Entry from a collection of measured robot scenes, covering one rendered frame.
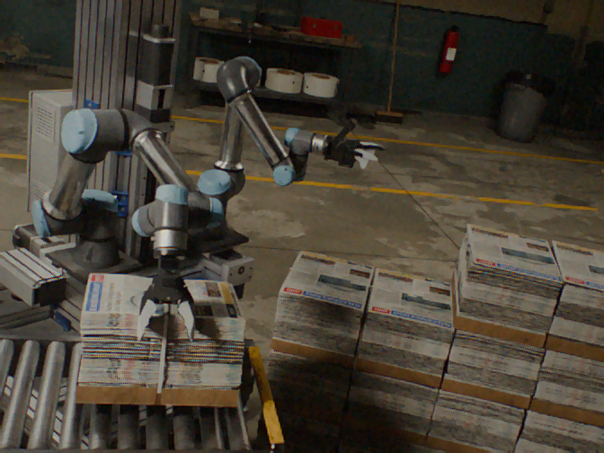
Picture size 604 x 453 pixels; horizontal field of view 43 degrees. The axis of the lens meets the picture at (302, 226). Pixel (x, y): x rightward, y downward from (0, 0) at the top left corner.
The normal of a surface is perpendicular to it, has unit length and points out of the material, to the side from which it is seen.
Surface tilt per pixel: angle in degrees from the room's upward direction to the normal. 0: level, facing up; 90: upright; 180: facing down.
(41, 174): 90
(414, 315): 1
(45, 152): 90
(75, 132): 84
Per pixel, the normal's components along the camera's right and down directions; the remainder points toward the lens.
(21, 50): 0.19, 0.39
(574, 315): -0.20, 0.33
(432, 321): 0.15, -0.92
